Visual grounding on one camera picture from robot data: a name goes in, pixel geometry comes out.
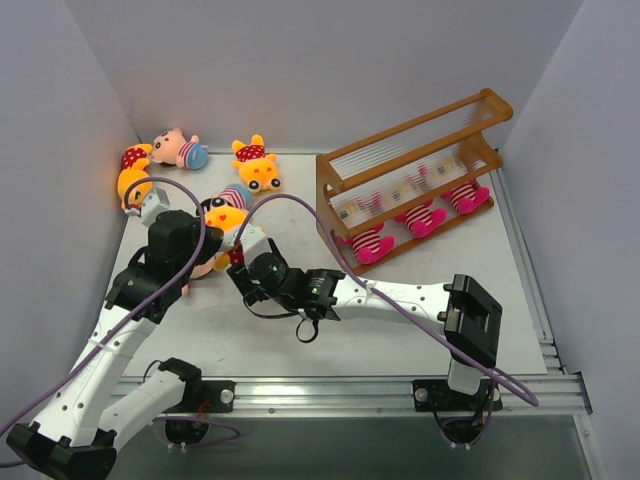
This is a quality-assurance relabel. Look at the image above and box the white pink plush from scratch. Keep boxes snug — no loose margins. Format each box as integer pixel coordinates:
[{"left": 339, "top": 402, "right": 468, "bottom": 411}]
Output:
[
  {"left": 394, "top": 175, "right": 447, "bottom": 239},
  {"left": 426, "top": 156, "right": 490, "bottom": 215},
  {"left": 336, "top": 200, "right": 395, "bottom": 265}
]

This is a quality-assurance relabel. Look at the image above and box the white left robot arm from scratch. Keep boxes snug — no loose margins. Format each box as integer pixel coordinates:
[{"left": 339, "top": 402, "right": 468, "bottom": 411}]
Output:
[{"left": 1, "top": 210, "right": 224, "bottom": 479}]

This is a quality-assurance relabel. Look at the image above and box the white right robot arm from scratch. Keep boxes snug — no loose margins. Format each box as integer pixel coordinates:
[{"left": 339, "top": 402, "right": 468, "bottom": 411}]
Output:
[{"left": 227, "top": 252, "right": 503, "bottom": 395}]

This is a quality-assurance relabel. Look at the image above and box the boy plush under left arm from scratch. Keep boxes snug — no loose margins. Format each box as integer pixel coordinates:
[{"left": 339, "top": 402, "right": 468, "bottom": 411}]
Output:
[{"left": 181, "top": 257, "right": 215, "bottom": 296}]

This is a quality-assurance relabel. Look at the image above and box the wooden toy shelf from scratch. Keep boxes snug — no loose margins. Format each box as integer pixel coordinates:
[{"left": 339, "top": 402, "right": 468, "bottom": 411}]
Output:
[{"left": 315, "top": 88, "right": 513, "bottom": 274}]

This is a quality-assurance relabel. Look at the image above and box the black hair boy plush centre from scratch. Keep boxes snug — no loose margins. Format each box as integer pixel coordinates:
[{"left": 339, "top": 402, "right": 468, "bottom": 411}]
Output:
[{"left": 200, "top": 183, "right": 253, "bottom": 212}]

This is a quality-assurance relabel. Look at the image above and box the boy plush back left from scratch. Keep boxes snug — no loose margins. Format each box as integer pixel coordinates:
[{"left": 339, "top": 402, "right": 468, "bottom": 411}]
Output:
[{"left": 151, "top": 128, "right": 209, "bottom": 170}]

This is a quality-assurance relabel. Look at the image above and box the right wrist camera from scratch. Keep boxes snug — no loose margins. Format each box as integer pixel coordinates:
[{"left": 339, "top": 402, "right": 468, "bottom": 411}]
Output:
[{"left": 222, "top": 224, "right": 271, "bottom": 266}]

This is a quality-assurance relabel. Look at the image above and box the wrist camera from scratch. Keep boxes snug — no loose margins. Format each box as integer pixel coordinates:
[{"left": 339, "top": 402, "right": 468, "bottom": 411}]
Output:
[
  {"left": 140, "top": 187, "right": 171, "bottom": 227},
  {"left": 222, "top": 224, "right": 271, "bottom": 266}
]

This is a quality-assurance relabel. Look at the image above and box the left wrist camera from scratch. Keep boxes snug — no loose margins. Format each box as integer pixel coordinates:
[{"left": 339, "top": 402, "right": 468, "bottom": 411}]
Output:
[{"left": 140, "top": 187, "right": 171, "bottom": 227}]

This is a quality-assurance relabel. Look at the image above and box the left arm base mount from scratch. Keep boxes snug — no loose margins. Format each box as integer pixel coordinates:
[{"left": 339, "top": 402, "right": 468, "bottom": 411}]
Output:
[{"left": 198, "top": 380, "right": 236, "bottom": 415}]

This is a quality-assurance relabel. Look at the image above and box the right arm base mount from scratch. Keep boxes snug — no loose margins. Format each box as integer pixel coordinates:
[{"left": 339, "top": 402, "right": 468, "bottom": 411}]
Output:
[{"left": 411, "top": 378, "right": 492, "bottom": 414}]

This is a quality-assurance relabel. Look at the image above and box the aluminium table edge rail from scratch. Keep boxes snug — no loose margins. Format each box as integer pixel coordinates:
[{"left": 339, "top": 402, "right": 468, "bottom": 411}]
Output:
[{"left": 227, "top": 374, "right": 592, "bottom": 418}]

